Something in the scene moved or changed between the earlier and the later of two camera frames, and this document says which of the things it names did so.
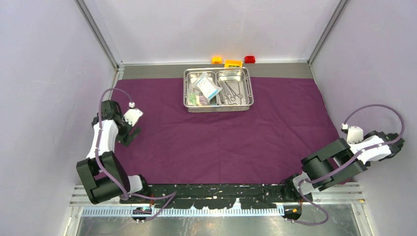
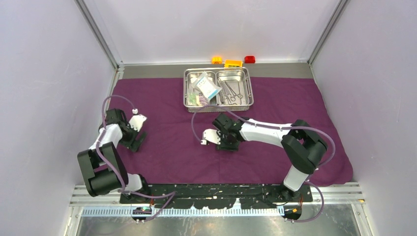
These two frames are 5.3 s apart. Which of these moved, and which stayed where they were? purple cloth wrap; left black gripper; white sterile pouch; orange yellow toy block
Moved: left black gripper
Stayed: purple cloth wrap; white sterile pouch; orange yellow toy block
